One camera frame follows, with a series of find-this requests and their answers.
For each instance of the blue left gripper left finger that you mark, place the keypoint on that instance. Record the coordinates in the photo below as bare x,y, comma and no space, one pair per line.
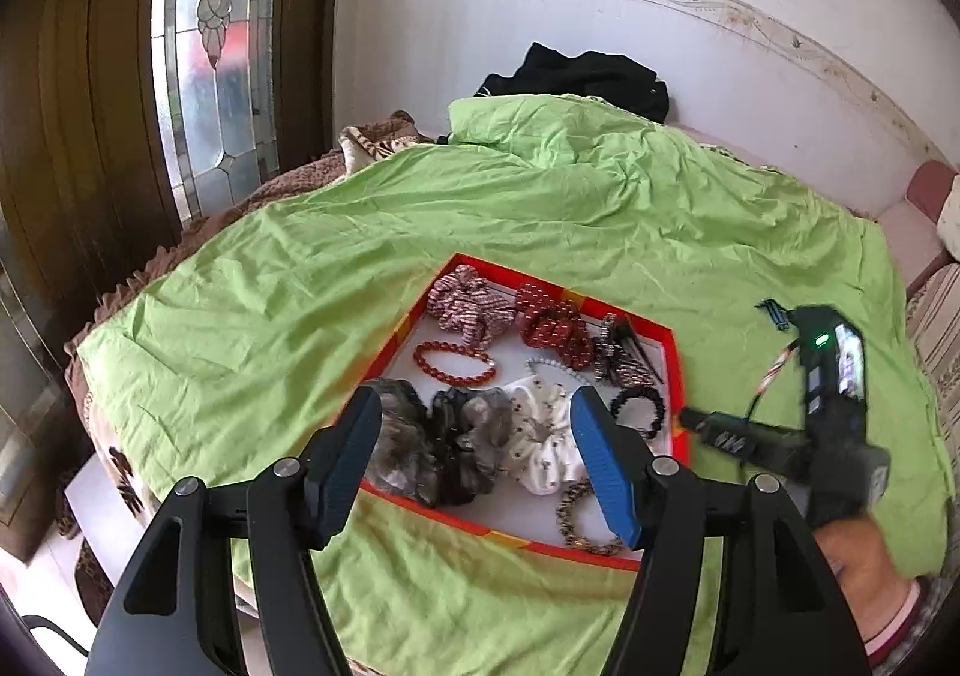
336,459

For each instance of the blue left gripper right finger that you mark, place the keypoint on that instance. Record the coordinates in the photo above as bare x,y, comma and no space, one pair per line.
615,457

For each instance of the white cherry print scrunchie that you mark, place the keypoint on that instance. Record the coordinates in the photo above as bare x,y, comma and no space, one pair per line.
541,454

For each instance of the red jewelry tray box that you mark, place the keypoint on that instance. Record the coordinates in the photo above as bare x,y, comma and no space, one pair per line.
479,378

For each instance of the right hand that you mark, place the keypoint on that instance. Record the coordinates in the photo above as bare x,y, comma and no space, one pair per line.
879,597

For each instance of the black grey sheer scrunchie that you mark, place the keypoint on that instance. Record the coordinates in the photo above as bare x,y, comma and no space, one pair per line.
468,431

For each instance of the green bed sheet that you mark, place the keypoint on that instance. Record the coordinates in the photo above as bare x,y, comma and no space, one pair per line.
236,356

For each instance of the red polka dot scrunchie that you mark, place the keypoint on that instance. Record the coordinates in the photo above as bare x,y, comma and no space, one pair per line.
554,324

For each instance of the striped patterned blanket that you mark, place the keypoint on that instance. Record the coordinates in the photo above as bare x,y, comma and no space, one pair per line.
922,233

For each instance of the red white checked scrunchie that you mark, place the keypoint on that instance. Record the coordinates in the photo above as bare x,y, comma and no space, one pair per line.
465,304

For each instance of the brown patterned bed cover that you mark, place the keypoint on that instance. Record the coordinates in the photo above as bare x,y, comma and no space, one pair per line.
357,146

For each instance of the black garment on bed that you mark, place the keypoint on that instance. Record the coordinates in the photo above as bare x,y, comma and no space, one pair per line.
615,78

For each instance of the stained glass window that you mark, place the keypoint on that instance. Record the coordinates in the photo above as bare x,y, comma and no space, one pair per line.
213,75

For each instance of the brown wooden door frame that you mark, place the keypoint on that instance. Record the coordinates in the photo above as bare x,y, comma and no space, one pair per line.
85,196

